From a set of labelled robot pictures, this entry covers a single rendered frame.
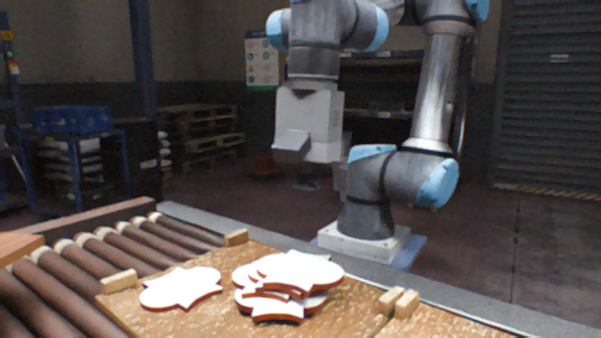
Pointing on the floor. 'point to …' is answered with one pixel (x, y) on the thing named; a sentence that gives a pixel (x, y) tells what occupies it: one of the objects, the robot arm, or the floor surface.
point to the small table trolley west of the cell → (51, 210)
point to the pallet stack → (198, 134)
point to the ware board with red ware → (266, 168)
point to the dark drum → (144, 148)
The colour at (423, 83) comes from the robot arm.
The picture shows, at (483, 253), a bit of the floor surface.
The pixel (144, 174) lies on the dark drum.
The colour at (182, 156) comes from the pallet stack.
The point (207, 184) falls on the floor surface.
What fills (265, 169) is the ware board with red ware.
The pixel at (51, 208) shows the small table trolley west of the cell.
